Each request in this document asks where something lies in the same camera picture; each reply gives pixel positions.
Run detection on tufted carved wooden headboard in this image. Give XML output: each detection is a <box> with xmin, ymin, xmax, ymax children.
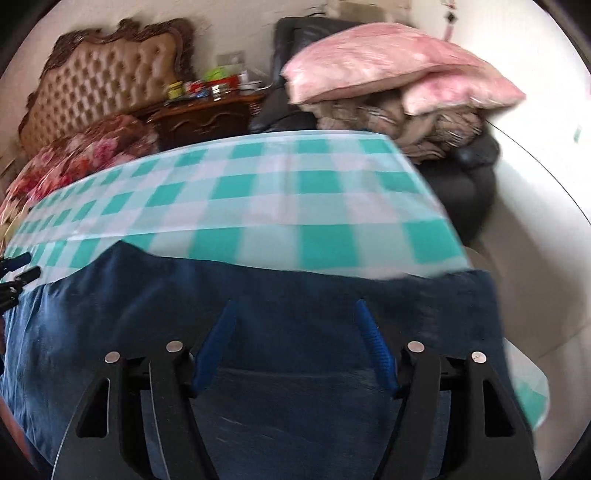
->
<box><xmin>17</xmin><ymin>17</ymin><xmax>195</xmax><ymax>157</ymax></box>

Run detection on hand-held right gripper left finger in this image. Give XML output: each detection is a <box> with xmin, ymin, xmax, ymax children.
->
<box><xmin>50</xmin><ymin>300</ymin><xmax>238</xmax><ymax>480</ymax></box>

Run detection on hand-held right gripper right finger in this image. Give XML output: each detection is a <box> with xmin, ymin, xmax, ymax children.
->
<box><xmin>356</xmin><ymin>299</ymin><xmax>544</xmax><ymax>480</ymax></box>

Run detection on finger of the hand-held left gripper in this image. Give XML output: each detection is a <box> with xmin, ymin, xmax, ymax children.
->
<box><xmin>0</xmin><ymin>251</ymin><xmax>33</xmax><ymax>274</ymax></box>
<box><xmin>0</xmin><ymin>266</ymin><xmax>42</xmax><ymax>298</ymax></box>

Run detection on plaid quilt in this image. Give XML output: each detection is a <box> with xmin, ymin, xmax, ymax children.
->
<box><xmin>295</xmin><ymin>89</ymin><xmax>486</xmax><ymax>165</ymax></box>

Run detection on large pink pillow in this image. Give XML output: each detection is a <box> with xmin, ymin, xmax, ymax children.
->
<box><xmin>281</xmin><ymin>25</ymin><xmax>486</xmax><ymax>105</ymax></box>

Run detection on green checked bed sheet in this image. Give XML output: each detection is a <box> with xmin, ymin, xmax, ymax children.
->
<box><xmin>8</xmin><ymin>129</ymin><xmax>551</xmax><ymax>431</ymax></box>

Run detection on blue velvet pants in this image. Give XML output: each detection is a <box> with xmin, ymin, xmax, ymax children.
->
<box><xmin>0</xmin><ymin>240</ymin><xmax>519</xmax><ymax>480</ymax></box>

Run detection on red floral blanket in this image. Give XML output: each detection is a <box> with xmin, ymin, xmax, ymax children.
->
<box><xmin>0</xmin><ymin>113</ymin><xmax>160</xmax><ymax>241</ymax></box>

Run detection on small pink pillow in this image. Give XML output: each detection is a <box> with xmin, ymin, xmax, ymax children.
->
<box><xmin>401</xmin><ymin>69</ymin><xmax>527</xmax><ymax>116</ymax></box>

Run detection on dark wooden nightstand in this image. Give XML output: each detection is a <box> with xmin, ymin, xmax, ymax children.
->
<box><xmin>133</xmin><ymin>89</ymin><xmax>269</xmax><ymax>151</ymax></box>

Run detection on black leather armchair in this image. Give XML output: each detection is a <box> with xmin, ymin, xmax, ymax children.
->
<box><xmin>249</xmin><ymin>17</ymin><xmax>502</xmax><ymax>246</ymax></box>

